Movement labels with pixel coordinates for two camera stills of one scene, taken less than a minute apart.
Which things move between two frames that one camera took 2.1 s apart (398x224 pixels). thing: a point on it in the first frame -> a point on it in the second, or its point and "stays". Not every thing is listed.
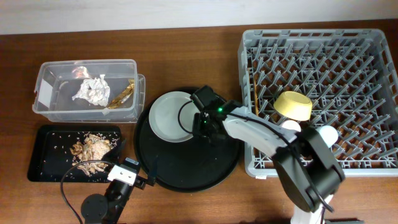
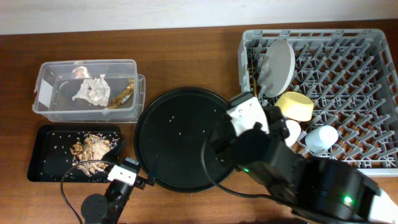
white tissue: (96, 89) stays
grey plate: (163, 116) -> (278, 68)
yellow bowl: (293, 105) stays
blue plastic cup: (329, 134) stays
